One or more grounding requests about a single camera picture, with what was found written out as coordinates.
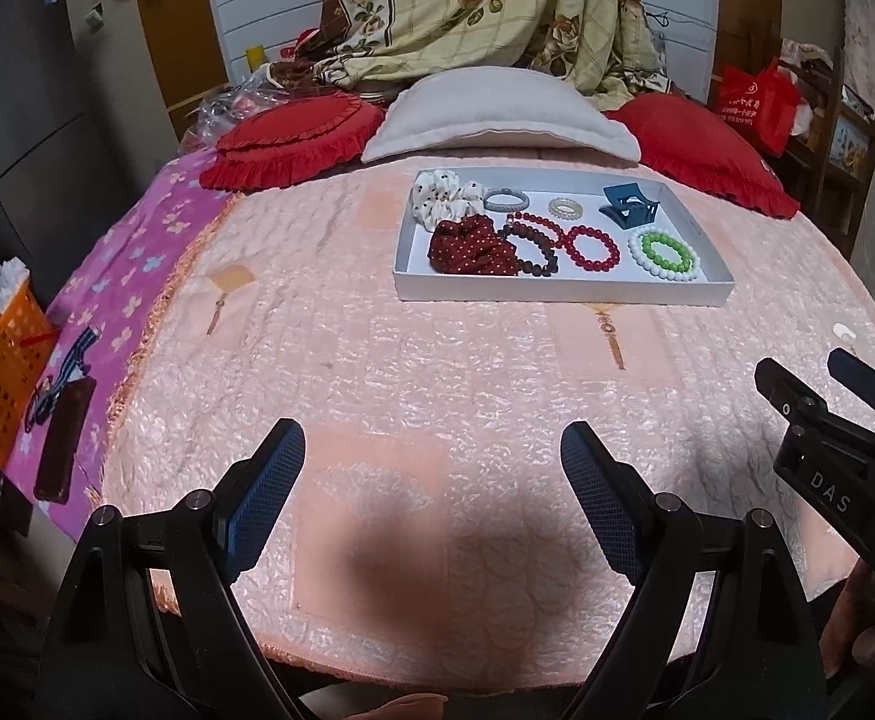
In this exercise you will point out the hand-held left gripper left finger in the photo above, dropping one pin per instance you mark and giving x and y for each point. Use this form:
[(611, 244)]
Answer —
[(257, 510)]

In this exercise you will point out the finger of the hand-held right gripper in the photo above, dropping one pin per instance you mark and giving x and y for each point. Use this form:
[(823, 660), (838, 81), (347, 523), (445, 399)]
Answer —
[(790, 394), (861, 379)]

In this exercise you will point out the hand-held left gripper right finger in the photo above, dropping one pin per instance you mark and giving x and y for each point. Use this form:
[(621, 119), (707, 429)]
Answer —
[(602, 502)]

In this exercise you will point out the white shallow box tray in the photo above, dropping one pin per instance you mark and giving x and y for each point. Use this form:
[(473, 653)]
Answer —
[(475, 289)]

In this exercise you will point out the person's right hand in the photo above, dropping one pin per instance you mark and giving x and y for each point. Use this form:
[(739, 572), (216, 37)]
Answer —
[(869, 630)]

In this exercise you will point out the pink quilted bedspread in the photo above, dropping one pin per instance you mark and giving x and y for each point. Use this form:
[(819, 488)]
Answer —
[(407, 375)]

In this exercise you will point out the brown leather wallet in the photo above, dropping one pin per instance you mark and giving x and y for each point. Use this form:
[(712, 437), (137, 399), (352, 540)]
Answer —
[(62, 442)]

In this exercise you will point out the wooden shelf rack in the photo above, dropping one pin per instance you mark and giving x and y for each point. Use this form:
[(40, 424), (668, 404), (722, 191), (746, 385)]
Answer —
[(827, 165)]

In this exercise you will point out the blue hair claw clip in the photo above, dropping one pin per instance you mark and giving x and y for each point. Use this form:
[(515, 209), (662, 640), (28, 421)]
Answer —
[(625, 199)]

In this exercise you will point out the purple floral blanket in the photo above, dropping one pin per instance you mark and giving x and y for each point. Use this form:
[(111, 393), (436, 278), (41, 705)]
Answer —
[(122, 277)]

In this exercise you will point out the red ruffled pillow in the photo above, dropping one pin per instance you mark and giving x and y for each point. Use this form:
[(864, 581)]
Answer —
[(692, 142), (295, 135)]

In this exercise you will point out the orange plastic basket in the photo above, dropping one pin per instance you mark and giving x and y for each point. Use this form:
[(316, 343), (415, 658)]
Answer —
[(2, 382)]

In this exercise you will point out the dark red polka-dot scrunchie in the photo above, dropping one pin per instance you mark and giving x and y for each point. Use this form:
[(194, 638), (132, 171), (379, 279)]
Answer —
[(467, 247)]

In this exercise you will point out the red shopping bag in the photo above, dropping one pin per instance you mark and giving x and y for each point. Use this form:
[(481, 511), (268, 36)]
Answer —
[(752, 105)]

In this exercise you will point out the white tissue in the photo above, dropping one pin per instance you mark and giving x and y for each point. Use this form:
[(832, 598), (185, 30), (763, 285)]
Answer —
[(10, 281)]

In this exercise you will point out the white polka-dot scrunchie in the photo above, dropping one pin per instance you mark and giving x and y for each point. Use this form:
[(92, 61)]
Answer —
[(437, 191)]

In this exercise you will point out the clear plastic bag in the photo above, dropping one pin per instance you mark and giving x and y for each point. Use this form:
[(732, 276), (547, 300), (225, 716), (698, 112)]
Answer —
[(220, 109)]

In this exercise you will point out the cream pillow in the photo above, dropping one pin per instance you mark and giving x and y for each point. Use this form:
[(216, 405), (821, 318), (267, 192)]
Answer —
[(482, 112)]

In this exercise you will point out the grey refrigerator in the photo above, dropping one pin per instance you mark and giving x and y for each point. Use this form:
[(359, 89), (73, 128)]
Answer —
[(32, 127)]

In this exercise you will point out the wooden door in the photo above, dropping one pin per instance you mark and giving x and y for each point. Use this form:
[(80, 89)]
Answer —
[(182, 52)]

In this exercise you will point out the yellow floral quilt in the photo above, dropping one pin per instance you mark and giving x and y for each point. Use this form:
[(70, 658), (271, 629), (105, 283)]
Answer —
[(482, 0)]

